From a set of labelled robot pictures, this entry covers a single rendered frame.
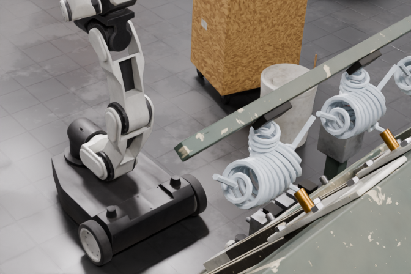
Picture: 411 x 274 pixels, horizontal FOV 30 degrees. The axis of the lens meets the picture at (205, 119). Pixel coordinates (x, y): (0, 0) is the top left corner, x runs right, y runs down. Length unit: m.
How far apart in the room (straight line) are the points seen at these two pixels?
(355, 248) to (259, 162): 0.20
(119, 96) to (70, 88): 1.43
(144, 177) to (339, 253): 2.83
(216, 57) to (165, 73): 0.52
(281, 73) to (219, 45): 0.40
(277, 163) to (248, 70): 3.37
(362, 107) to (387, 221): 0.26
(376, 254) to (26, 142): 3.43
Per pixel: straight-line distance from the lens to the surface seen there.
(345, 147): 2.79
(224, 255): 2.03
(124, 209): 3.41
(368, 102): 1.10
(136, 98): 3.18
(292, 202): 2.60
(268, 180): 0.96
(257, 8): 4.17
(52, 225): 3.64
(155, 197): 3.47
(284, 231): 0.98
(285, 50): 4.41
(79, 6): 2.64
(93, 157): 3.49
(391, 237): 0.87
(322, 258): 0.80
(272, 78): 4.02
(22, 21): 5.35
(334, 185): 2.48
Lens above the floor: 2.44
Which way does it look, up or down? 35 degrees down
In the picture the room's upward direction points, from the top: 3 degrees clockwise
